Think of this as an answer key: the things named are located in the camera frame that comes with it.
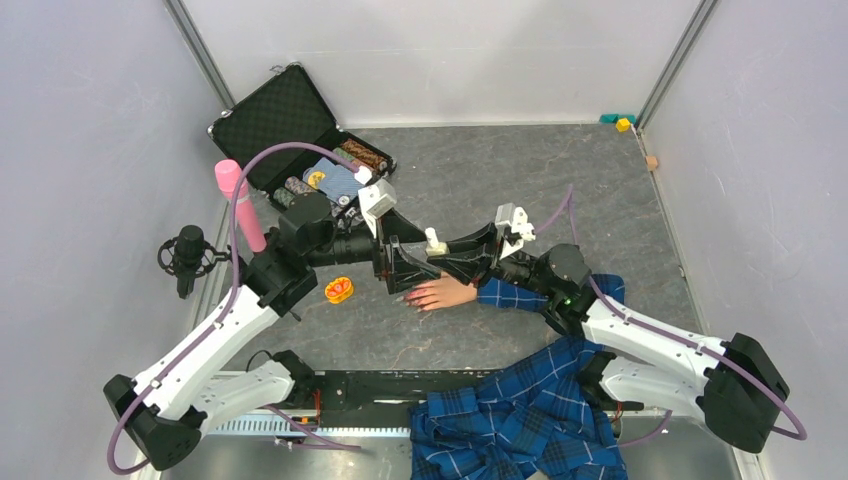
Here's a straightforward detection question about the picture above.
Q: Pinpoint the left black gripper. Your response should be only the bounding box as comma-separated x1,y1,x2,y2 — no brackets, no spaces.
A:
307,207,440,293

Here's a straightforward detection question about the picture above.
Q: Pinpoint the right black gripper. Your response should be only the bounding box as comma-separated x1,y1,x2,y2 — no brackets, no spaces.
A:
428,221,555,299

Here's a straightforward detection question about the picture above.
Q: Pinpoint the nail polish bottle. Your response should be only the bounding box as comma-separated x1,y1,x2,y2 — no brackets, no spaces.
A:
425,241,450,257

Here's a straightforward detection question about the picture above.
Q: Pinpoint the grey nail polish cap brush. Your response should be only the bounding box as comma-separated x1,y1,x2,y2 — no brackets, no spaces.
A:
425,227,440,248

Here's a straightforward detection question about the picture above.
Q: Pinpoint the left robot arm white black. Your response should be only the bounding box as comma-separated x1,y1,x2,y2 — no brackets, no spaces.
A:
103,186,439,475

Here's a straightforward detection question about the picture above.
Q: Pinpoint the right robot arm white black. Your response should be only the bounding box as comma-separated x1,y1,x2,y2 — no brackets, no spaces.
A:
425,223,790,453

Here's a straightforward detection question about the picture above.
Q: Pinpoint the mannequin hand with painted nails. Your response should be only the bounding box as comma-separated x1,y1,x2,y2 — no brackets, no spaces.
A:
403,273,477,312

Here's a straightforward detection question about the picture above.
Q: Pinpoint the orange yellow round toy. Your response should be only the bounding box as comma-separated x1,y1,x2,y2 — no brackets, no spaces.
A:
324,276,354,304

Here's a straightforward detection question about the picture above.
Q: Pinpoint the black tripod stand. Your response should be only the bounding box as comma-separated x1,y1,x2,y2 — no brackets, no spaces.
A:
237,227,308,317

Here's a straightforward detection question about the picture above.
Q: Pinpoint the blue plaid shirt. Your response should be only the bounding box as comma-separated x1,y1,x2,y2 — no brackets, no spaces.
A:
408,272,629,480

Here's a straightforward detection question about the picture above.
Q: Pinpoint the open black poker chip case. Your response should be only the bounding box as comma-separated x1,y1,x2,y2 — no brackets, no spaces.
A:
207,62,397,178

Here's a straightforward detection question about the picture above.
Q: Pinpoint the pink microphone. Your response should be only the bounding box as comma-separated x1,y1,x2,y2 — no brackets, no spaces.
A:
214,159,267,253

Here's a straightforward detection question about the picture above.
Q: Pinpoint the teal block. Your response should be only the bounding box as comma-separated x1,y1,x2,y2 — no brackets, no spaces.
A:
599,113,637,124

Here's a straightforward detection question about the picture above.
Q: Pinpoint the yellow cube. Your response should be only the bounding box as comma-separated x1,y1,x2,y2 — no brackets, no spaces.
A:
615,117,632,132

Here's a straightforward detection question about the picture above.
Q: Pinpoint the small tan block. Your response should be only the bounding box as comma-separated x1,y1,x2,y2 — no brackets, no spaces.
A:
645,156,659,172

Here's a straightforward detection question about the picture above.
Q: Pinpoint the black studio microphone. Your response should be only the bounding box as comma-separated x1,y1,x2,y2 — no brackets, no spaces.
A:
156,225,219,300

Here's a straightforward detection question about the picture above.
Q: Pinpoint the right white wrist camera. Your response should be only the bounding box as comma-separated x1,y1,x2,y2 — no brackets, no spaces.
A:
494,203,536,260

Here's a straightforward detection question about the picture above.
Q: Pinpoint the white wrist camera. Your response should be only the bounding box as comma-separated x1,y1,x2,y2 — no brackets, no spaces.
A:
358,179,397,223
494,203,536,260

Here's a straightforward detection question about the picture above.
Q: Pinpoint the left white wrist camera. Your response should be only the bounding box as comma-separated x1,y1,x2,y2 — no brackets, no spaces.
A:
358,179,397,223

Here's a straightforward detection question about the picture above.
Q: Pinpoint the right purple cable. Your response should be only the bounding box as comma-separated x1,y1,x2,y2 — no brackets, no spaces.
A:
535,184,809,450

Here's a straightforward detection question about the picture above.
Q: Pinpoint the purple cable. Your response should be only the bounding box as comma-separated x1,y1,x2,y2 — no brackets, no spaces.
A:
535,184,809,450
105,141,372,476

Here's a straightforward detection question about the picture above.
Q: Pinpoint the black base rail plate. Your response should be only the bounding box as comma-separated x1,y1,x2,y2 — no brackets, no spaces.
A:
279,370,492,428

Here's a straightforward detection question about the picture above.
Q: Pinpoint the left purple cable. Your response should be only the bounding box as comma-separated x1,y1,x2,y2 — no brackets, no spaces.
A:
105,141,372,476

